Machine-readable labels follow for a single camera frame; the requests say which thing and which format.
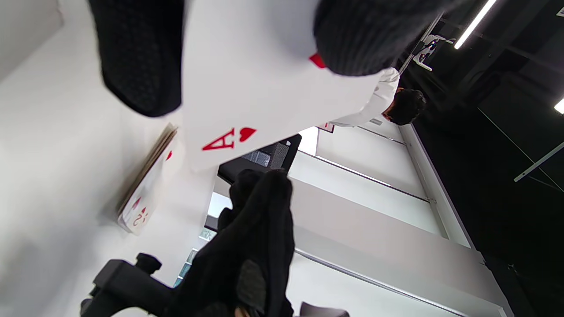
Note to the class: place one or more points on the silver metal pole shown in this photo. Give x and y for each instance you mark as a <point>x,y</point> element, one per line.
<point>418,46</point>

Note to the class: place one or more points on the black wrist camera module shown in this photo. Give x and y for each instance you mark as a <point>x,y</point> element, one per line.
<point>123,286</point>

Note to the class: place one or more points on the person's left hand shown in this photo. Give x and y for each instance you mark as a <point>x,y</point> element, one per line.
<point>141,53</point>

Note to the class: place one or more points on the long ceiling light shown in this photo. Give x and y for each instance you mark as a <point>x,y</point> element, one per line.
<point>559,106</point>
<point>475,24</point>

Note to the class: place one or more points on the red hearts playing card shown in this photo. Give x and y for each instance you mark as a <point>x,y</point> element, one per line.
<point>264,66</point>

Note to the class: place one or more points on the person's right hand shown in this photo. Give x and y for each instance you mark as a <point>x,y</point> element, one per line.
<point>255,242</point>

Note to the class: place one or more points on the pile of hearts cards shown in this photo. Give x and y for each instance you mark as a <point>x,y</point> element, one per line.
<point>145,207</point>

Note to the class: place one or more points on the white device on pole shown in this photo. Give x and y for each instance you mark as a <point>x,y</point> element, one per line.
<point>426,50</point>

